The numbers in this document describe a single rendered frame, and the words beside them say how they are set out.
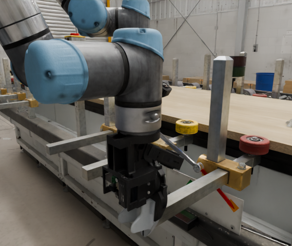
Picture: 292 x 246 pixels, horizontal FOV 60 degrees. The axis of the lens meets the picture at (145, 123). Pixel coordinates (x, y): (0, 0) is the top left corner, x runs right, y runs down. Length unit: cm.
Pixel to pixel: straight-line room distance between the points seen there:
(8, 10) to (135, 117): 22
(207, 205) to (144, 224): 31
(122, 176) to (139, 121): 9
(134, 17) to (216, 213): 56
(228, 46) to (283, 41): 163
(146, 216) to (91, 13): 41
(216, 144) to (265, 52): 767
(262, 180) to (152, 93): 61
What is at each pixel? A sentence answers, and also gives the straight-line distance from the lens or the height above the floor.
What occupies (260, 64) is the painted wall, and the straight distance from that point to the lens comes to 835.
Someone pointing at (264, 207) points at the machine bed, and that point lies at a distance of 94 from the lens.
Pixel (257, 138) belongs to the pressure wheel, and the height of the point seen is 90.
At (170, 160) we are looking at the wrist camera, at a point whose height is 96.
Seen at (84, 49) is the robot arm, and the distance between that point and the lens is 32.
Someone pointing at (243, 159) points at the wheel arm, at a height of 86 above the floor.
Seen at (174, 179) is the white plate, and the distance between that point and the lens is 80.
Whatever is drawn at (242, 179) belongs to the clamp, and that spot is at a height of 85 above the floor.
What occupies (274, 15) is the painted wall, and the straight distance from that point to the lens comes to 832.
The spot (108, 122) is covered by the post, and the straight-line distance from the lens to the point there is 103.
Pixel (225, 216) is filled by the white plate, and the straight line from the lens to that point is 73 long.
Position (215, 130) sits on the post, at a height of 96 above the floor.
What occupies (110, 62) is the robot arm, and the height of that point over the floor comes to 113.
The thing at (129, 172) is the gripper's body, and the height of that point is 97.
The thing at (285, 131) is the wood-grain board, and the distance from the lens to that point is 94.
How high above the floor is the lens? 115
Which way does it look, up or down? 15 degrees down
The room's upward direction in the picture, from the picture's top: straight up
